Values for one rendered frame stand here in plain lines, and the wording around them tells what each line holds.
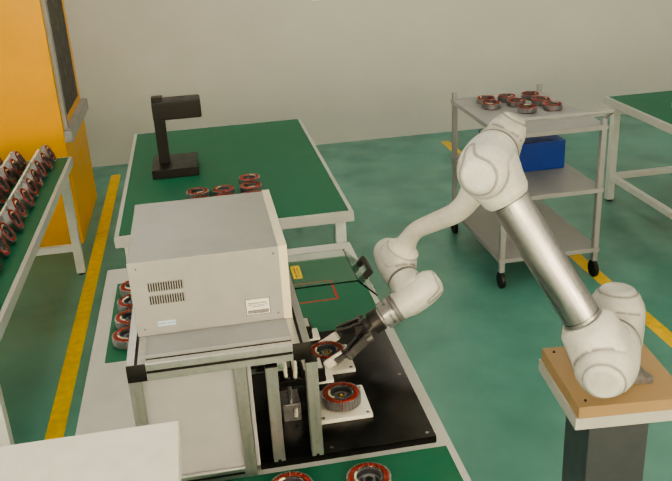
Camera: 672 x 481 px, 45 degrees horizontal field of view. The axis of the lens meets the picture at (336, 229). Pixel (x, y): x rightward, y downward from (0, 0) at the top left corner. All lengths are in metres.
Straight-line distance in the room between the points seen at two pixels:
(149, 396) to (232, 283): 0.34
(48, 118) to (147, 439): 4.21
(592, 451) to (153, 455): 1.44
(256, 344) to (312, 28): 5.60
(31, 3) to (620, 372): 4.30
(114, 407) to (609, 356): 1.41
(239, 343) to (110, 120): 5.61
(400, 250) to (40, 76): 3.51
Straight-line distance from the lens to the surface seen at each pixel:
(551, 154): 5.02
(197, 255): 2.02
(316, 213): 3.81
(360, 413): 2.32
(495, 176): 2.02
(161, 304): 2.07
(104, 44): 7.37
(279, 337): 2.02
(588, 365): 2.18
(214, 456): 2.16
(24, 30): 5.54
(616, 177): 6.05
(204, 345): 2.03
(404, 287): 2.49
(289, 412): 2.31
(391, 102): 7.67
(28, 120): 5.65
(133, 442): 1.58
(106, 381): 2.69
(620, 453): 2.61
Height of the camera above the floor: 2.10
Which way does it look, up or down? 22 degrees down
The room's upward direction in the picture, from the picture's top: 3 degrees counter-clockwise
